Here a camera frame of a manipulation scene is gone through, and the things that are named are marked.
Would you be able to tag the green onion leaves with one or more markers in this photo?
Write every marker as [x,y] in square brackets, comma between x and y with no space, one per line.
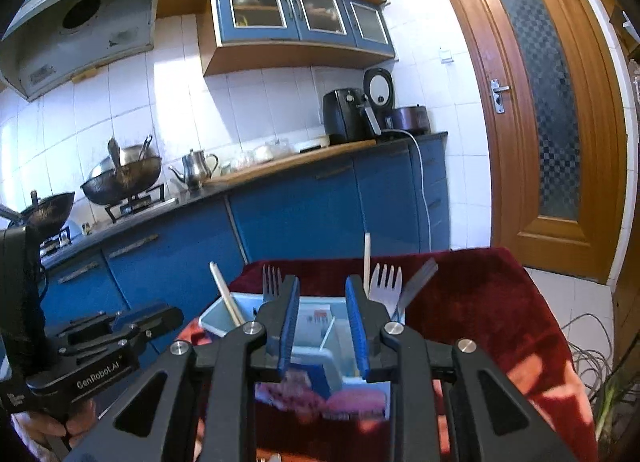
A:
[607,402]

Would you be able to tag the white light switch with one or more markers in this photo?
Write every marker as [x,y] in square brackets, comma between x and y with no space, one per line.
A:
[446,56]

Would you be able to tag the blue lower cabinets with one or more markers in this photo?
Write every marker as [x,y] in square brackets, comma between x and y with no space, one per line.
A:
[300,222]

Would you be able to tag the steel kettle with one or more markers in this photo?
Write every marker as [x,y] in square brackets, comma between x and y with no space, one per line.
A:
[196,170]

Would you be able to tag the small black wok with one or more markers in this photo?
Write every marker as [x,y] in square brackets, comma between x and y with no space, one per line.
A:
[45,212]

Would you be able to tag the wooden door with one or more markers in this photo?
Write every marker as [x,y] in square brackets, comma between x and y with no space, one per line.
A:
[500,167]

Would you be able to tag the grey range hood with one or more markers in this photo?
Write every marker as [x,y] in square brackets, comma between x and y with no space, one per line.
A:
[85,37]

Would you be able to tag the black air fryer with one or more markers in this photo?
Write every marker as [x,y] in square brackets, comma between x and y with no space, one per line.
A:
[342,117]

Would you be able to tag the red and pink blanket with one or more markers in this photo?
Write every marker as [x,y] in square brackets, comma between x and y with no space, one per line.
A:
[475,302]

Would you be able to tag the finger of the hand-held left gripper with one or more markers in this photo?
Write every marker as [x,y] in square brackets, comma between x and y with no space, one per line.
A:
[150,316]
[85,324]

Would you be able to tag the cream plastic fork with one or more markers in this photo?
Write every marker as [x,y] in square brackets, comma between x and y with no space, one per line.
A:
[387,292]

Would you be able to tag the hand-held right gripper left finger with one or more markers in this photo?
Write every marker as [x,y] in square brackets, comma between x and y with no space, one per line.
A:
[287,322]

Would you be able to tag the person's left hand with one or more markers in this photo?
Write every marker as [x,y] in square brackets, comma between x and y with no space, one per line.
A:
[45,429]

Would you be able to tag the black rice cooker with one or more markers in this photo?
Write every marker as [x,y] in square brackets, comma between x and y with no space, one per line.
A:
[410,120]

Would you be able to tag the gas stove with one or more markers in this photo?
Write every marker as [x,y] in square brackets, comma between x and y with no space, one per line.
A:
[135,202]

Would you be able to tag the large black wok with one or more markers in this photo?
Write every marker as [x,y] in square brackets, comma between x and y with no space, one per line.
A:
[120,187]

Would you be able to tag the dark kitchen countertop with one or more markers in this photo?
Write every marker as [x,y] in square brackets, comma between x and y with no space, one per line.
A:
[200,194]

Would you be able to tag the glass-door wall cabinet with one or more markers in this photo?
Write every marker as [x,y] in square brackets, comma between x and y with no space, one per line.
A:
[300,45]

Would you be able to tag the metal spatula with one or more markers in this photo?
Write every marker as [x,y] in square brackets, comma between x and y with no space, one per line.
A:
[145,147]

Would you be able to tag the metal ladle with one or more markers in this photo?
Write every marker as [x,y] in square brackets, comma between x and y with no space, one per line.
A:
[116,155]

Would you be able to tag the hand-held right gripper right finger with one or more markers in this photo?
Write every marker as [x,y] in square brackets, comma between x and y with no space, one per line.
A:
[356,327]

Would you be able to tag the metal fork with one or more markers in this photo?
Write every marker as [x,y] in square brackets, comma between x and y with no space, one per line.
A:
[417,279]
[271,284]

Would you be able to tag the light blue utensil box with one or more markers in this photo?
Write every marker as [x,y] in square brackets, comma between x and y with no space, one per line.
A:
[350,399]

